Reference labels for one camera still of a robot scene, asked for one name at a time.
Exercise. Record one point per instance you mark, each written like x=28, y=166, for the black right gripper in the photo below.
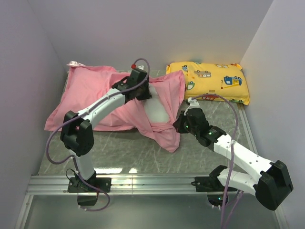
x=178, y=125

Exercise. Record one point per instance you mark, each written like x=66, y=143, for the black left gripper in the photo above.
x=147, y=94

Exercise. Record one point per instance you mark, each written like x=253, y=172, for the white pillow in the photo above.
x=154, y=109

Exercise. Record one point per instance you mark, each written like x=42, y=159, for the pink rose satin pillowcase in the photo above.
x=89, y=91

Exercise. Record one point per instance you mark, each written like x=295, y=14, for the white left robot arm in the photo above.
x=77, y=132

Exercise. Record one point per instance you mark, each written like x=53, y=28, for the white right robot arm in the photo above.
x=268, y=181

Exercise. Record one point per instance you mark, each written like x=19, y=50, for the yellow cartoon vehicle pillow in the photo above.
x=205, y=80

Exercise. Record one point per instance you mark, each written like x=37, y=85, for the aluminium mounting rail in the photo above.
x=121, y=184

